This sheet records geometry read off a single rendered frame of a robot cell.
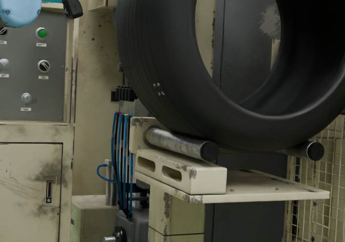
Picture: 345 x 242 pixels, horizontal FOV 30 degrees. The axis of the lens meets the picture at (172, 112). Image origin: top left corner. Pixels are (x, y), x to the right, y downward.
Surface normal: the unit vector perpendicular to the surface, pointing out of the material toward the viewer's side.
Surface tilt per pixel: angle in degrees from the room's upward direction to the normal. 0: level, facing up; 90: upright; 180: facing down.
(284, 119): 100
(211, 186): 90
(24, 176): 90
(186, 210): 90
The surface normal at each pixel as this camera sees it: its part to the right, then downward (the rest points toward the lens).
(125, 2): -0.91, -0.12
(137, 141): 0.39, 0.07
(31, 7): 0.73, 0.12
